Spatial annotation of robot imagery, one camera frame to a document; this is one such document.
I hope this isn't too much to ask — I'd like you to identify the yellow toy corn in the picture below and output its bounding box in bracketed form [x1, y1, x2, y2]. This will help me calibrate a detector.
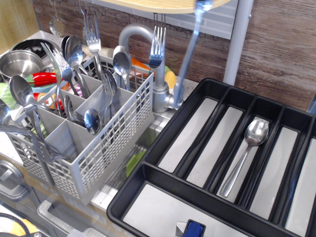
[164, 66, 177, 89]

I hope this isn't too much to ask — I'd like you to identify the steel pot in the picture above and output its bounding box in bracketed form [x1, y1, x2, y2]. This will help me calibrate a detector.
[0, 50, 44, 80]

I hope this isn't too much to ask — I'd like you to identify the steel fork by faucet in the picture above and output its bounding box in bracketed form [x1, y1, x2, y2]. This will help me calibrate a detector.
[149, 13, 166, 72]

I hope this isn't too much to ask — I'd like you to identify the fork lying front left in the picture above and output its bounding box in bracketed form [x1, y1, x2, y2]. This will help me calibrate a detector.
[0, 125, 72, 163]

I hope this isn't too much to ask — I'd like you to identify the large steel spoon upright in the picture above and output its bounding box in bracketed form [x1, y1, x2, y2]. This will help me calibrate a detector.
[65, 36, 90, 99]

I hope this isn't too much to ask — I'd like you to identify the small spoon front compartment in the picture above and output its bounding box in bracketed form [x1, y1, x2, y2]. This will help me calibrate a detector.
[84, 109, 102, 135]

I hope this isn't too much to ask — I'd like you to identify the hanging slotted ladle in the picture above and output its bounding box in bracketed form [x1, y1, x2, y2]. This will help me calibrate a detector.
[49, 0, 65, 37]

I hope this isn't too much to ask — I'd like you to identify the green sponge in sink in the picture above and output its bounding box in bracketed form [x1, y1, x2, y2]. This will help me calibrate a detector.
[126, 151, 146, 177]

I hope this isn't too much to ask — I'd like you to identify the tall steel fork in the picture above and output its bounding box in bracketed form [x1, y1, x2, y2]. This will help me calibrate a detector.
[84, 14, 104, 82]

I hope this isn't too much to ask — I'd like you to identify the blue handled tool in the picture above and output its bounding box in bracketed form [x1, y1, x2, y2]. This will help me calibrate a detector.
[175, 219, 206, 237]

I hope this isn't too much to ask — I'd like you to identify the steel spoon left side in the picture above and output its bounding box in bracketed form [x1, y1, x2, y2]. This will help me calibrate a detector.
[9, 75, 47, 110]

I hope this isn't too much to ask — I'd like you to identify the black stove burner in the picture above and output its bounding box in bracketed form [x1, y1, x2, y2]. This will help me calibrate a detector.
[10, 39, 59, 59]

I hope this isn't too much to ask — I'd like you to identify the grey plastic cutlery basket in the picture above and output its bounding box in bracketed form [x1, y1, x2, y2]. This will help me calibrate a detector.
[9, 66, 154, 204]

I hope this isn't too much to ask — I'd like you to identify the green toy cabbage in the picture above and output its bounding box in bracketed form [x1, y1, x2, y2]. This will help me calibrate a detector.
[0, 82, 16, 109]

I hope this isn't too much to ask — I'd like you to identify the grey metal post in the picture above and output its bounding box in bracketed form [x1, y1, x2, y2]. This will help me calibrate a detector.
[223, 0, 254, 85]

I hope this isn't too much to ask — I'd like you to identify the steel spoon back compartment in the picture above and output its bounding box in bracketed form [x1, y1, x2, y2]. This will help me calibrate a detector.
[113, 45, 132, 91]

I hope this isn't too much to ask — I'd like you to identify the light wooden shelf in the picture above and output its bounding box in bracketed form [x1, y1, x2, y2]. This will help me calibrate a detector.
[98, 0, 232, 14]

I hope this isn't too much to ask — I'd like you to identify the silver faucet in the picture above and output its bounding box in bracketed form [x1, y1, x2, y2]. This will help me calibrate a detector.
[118, 24, 184, 112]

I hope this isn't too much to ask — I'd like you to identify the big steel spoon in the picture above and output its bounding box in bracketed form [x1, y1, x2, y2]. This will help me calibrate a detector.
[169, 0, 214, 109]

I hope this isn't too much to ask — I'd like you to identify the black cutlery tray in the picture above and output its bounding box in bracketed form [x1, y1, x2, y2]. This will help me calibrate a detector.
[107, 79, 316, 237]

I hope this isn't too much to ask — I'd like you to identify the steel spoon in tray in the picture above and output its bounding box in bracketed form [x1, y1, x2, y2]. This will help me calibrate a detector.
[220, 118, 269, 198]

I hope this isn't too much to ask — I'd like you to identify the red toy pepper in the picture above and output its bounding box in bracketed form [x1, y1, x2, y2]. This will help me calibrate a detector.
[26, 72, 57, 88]

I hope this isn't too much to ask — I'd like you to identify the steel fork middle left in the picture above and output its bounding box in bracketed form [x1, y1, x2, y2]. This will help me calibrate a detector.
[41, 43, 78, 98]

